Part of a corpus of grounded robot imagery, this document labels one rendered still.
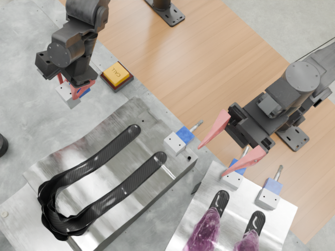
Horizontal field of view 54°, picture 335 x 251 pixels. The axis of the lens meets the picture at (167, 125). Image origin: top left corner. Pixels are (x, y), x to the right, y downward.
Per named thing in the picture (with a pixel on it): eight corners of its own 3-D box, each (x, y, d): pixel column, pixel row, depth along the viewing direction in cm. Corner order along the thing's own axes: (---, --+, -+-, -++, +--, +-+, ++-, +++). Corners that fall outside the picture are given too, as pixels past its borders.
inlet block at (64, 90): (96, 70, 96) (93, 60, 91) (107, 81, 94) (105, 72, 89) (60, 97, 92) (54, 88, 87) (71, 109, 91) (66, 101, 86)
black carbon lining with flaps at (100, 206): (134, 123, 95) (132, 109, 86) (172, 163, 90) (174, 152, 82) (31, 205, 84) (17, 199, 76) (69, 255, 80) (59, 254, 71)
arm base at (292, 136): (305, 144, 94) (321, 130, 96) (256, 95, 99) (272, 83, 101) (294, 153, 101) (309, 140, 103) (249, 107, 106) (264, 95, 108)
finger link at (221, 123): (220, 164, 54) (260, 130, 56) (191, 132, 55) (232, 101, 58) (213, 174, 60) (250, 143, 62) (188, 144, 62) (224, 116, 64)
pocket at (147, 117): (149, 112, 98) (149, 106, 95) (161, 124, 97) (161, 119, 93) (137, 121, 97) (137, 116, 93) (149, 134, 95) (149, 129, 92)
